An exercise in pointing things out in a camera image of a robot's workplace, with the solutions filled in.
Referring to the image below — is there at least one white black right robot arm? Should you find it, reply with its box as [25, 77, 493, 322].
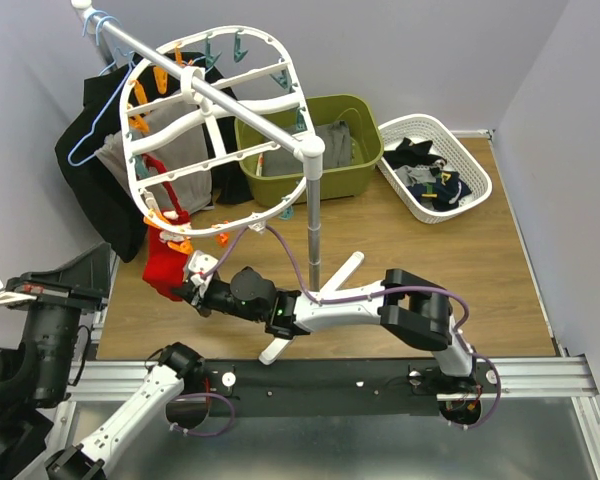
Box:
[171, 267, 477, 392]

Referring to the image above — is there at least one silver white clothes rack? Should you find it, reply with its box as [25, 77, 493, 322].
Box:
[71, 0, 365, 365]

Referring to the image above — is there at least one white round clip hanger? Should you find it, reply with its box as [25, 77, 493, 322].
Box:
[118, 24, 309, 239]

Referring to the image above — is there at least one light blue wire hanger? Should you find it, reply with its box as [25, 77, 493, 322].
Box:
[67, 47, 219, 167]

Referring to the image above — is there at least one white perforated plastic basket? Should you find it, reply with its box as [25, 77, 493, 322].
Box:
[378, 114, 492, 224]

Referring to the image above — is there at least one aluminium frame rail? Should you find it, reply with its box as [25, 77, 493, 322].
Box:
[49, 356, 600, 479]

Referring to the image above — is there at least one grey cloth in bin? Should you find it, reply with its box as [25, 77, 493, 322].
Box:
[261, 120, 353, 177]

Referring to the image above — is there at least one black hanging garment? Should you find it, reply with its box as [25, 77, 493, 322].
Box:
[54, 49, 254, 264]

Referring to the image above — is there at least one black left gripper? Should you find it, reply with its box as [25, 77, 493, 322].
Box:
[6, 238, 114, 399]

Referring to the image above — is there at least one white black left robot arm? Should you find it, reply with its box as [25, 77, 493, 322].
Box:
[0, 243, 203, 479]

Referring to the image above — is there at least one navy yellow patterned sock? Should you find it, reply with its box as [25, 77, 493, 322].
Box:
[421, 170, 472, 212]

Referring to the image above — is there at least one olive green plastic bin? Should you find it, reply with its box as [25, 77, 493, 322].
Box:
[240, 94, 384, 207]

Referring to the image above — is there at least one red sock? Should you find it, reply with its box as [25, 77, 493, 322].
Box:
[142, 154, 190, 225]
[142, 222, 189, 302]

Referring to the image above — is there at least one grey hanging cloth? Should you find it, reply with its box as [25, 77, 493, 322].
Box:
[95, 103, 212, 214]

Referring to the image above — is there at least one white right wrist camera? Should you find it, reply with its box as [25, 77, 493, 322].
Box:
[184, 250, 219, 295]

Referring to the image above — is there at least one teal clothes clip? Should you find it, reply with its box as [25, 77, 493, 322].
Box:
[204, 34, 222, 70]
[233, 30, 248, 63]
[278, 205, 294, 221]

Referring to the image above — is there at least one black white striped sock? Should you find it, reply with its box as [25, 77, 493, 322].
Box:
[383, 149, 447, 169]

